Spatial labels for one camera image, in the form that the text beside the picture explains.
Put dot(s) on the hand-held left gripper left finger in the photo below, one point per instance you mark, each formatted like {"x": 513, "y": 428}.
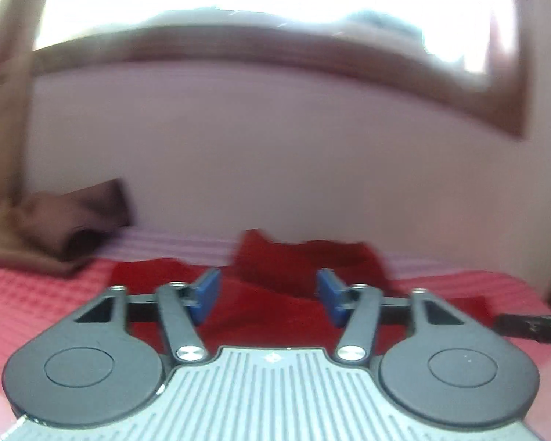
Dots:
{"x": 207, "y": 295}

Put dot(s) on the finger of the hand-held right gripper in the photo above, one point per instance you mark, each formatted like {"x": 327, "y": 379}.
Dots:
{"x": 528, "y": 328}

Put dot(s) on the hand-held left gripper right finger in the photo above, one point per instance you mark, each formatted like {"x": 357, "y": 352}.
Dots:
{"x": 328, "y": 295}

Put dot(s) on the dark red garment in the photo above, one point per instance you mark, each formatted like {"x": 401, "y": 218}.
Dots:
{"x": 275, "y": 280}

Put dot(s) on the lilac striped bed sheet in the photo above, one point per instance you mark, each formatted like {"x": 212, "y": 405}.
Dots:
{"x": 179, "y": 246}

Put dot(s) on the red waffle bedspread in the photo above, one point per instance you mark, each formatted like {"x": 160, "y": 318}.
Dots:
{"x": 36, "y": 298}

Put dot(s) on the brown cloth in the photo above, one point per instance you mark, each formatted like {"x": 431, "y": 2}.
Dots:
{"x": 50, "y": 225}

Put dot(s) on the beige curtain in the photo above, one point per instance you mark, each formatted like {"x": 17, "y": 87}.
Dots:
{"x": 4, "y": 101}

